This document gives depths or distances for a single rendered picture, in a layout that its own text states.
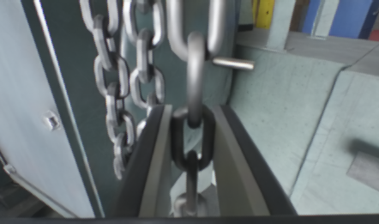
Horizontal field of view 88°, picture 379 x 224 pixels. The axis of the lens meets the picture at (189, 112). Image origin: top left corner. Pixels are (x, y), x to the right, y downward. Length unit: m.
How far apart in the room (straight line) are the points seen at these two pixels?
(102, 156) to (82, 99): 0.06
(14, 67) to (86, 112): 0.06
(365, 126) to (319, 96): 0.11
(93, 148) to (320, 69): 0.47
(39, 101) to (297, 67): 0.49
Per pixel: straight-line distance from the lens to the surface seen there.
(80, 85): 0.17
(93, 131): 0.19
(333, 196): 0.59
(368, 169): 0.43
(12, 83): 0.23
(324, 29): 0.88
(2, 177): 0.43
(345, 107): 0.48
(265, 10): 2.21
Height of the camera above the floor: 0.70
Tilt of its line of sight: 29 degrees down
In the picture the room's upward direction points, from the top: 1 degrees clockwise
